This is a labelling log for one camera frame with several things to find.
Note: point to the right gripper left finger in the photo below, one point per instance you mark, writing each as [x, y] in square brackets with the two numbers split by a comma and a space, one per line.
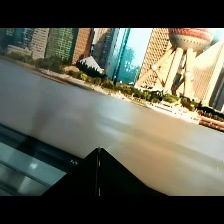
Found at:
[80, 178]

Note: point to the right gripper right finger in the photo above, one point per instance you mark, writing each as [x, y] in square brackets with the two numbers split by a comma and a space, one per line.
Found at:
[123, 180]

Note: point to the silver frame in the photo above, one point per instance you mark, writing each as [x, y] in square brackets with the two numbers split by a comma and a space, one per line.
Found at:
[23, 170]

